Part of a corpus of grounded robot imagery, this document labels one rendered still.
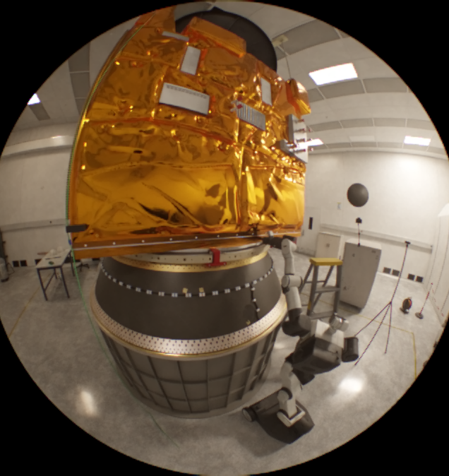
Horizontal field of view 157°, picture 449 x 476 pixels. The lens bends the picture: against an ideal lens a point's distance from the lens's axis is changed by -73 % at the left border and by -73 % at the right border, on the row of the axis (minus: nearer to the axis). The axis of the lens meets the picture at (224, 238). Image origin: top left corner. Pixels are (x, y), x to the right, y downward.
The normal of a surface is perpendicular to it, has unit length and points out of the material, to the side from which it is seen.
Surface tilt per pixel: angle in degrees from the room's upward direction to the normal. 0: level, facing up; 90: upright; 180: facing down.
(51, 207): 90
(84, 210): 90
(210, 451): 0
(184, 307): 62
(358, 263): 90
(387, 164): 90
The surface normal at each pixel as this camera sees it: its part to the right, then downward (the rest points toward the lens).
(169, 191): 0.59, 0.15
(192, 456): 0.05, -0.98
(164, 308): 0.07, -0.30
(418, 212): -0.80, 0.07
